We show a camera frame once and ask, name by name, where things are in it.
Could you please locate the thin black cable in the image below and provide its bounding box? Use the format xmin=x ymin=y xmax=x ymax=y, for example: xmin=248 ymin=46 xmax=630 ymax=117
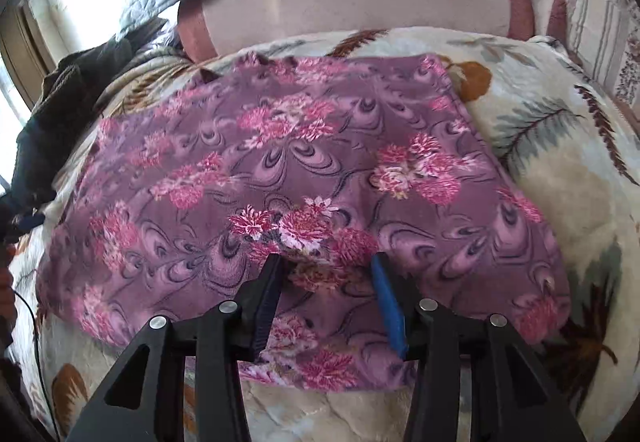
xmin=12 ymin=289 xmax=53 ymax=428

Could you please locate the wooden window frame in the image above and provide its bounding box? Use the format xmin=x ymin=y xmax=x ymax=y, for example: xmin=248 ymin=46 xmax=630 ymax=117
xmin=0 ymin=2 xmax=56 ymax=93

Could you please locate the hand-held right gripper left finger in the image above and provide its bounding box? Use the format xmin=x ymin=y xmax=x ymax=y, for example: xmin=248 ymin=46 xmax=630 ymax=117
xmin=65 ymin=253 xmax=285 ymax=442

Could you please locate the striped floral cushion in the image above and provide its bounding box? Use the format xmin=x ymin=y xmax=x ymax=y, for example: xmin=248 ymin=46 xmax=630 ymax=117
xmin=547 ymin=0 xmax=640 ymax=123

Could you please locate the dark grey knit garment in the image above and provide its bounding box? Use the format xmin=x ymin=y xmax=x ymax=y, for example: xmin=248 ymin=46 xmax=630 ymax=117
xmin=10 ymin=17 xmax=171 ymax=203

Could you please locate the pink sofa cushion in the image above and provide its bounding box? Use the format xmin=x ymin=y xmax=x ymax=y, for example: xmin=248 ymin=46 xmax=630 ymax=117
xmin=177 ymin=0 xmax=536 ymax=63

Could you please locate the leaf print fleece blanket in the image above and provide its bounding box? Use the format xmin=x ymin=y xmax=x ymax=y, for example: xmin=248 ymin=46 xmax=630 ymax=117
xmin=10 ymin=25 xmax=640 ymax=442

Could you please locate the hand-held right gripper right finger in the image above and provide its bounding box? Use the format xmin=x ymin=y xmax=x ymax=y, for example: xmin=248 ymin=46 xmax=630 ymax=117
xmin=370 ymin=252 xmax=588 ymax=442

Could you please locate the purple floral shirt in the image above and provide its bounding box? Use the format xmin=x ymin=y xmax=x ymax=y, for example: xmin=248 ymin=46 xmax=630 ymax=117
xmin=36 ymin=51 xmax=573 ymax=393

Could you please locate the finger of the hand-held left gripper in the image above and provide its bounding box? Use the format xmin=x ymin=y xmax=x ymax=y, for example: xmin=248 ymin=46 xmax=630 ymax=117
xmin=0 ymin=202 xmax=51 ymax=243

